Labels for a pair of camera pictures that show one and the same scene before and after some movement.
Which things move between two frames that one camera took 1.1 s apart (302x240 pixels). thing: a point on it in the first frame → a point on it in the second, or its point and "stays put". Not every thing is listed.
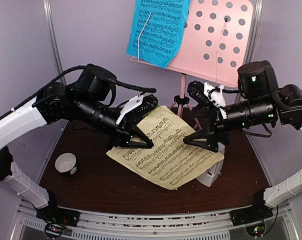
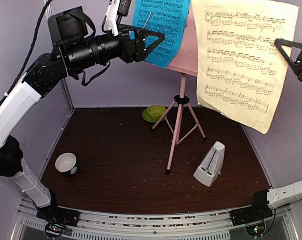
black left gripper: (123, 132) → (128, 53)
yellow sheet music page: (170, 161) → (240, 68)
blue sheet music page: (157, 29) stays put
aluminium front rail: (206, 225) stays put
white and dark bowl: (65, 163) stays put
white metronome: (209, 176) stays put
